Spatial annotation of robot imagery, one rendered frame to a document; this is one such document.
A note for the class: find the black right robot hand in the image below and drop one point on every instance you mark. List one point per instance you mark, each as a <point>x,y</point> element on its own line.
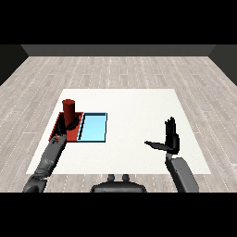
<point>171,139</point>

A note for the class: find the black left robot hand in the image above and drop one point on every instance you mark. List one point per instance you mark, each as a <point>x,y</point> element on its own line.
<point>67,127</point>

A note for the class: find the red can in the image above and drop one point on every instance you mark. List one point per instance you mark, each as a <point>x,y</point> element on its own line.
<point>68,111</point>

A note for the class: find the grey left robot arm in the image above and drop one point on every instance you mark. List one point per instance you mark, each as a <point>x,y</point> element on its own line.
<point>49,159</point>

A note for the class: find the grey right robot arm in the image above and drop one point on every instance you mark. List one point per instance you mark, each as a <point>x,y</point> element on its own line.
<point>182,174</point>

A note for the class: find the red shallow open box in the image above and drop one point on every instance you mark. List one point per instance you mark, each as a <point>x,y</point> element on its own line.
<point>72,132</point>

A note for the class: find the light blue shallow open box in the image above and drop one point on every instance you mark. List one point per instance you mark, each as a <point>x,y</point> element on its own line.
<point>93,127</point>

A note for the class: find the dark grey robot body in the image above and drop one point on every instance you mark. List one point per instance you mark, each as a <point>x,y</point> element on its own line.
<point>118,185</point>

